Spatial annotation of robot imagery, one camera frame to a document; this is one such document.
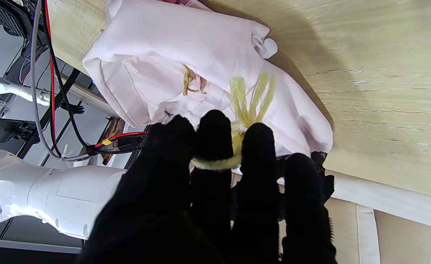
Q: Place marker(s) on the tan zipper charm loop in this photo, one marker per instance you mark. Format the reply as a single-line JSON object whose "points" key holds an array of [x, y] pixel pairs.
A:
{"points": [[191, 81]]}

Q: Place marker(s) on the black metal stand frame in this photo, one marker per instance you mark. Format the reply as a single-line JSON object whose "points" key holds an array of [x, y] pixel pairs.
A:
{"points": [[35, 121]]}

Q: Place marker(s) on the pale pink backpack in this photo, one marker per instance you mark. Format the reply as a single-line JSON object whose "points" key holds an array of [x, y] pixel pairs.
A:
{"points": [[186, 44]]}

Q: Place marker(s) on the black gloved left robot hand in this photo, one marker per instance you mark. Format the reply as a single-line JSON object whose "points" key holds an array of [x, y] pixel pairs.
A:
{"points": [[215, 205]]}

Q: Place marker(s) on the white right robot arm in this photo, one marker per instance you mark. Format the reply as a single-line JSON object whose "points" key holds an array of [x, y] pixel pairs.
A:
{"points": [[46, 190]]}

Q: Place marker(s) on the white stand tube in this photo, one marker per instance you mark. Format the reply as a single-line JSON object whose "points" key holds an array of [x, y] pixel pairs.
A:
{"points": [[2, 91]]}

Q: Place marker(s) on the beige sofa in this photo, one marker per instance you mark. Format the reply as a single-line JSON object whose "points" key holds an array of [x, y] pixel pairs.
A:
{"points": [[384, 220]]}

